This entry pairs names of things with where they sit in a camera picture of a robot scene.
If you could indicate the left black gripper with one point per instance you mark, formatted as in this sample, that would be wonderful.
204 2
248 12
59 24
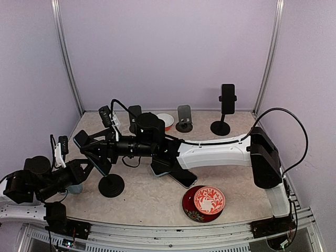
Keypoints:
77 175

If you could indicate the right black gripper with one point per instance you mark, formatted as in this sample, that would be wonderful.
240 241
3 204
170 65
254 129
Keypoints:
109 144

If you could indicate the lone black smartphone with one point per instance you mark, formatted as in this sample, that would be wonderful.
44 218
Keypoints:
94 150

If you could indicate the black pole phone stand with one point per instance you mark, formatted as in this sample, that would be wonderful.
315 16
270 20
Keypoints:
111 185
220 127

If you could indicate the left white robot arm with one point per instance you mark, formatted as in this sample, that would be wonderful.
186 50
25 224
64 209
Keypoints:
34 211

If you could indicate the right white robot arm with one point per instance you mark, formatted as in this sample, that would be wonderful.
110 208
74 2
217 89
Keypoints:
176 157

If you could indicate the left small desk phone stand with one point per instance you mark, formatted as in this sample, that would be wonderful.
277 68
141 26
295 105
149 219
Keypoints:
135 110

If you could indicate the small desk phone stand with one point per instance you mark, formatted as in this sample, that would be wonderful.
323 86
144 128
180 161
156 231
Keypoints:
184 124
135 110

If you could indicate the right small desk phone stand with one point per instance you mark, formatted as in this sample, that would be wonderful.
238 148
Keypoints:
184 124

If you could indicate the light blue mug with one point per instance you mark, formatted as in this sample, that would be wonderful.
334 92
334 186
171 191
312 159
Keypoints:
73 189

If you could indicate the middle stacked blue smartphone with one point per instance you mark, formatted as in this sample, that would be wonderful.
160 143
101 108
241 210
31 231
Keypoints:
159 169

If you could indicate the orange white bowl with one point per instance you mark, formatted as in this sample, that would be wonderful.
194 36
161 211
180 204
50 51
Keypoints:
168 120

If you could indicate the dark red floral plate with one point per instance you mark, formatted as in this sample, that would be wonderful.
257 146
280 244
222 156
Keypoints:
191 211

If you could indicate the red white patterned bowl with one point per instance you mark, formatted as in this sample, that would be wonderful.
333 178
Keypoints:
209 200

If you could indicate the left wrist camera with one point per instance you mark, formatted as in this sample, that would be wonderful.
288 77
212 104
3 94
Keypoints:
60 151

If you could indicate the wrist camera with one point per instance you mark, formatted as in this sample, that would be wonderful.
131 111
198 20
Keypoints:
60 151
106 116

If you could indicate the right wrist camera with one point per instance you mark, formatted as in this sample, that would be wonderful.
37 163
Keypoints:
106 116

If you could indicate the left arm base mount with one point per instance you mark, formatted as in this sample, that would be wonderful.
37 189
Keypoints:
59 223

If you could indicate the front aluminium frame rail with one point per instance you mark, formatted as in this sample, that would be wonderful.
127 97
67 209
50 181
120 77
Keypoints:
238 236

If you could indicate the left aluminium corner post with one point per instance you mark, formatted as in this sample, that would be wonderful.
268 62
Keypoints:
56 12

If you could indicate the aluminium corner post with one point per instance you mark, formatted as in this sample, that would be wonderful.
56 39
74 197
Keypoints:
56 12
271 54

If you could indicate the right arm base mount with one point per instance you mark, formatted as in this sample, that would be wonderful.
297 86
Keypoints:
272 226

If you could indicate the right aluminium corner post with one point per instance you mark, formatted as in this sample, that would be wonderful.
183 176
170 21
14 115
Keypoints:
271 54

